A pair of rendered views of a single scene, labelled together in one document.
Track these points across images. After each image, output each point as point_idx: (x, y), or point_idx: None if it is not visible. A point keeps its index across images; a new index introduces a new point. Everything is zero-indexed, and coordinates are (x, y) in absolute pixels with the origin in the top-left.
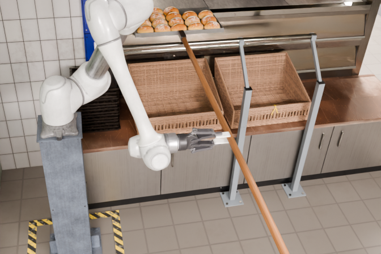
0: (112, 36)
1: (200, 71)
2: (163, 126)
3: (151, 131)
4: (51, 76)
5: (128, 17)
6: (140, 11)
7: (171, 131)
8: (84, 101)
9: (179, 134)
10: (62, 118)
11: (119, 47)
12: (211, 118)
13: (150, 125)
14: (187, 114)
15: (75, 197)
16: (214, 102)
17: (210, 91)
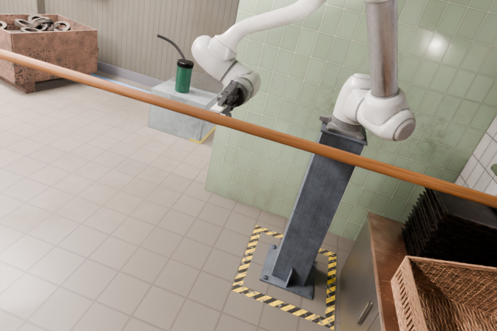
0: None
1: (408, 171)
2: (406, 300)
3: (226, 31)
4: None
5: None
6: None
7: (403, 321)
8: (356, 114)
9: (239, 84)
10: (336, 106)
11: None
12: None
13: (232, 28)
14: (424, 326)
15: (299, 195)
16: (299, 137)
17: (334, 149)
